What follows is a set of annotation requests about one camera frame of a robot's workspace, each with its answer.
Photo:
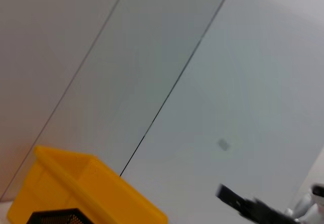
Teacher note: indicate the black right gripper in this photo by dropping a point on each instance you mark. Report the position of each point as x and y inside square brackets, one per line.
[268, 215]

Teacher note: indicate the black mesh pen holder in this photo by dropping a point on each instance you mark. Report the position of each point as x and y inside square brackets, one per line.
[55, 217]

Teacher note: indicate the yellow plastic bin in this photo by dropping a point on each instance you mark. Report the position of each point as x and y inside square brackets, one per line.
[106, 191]

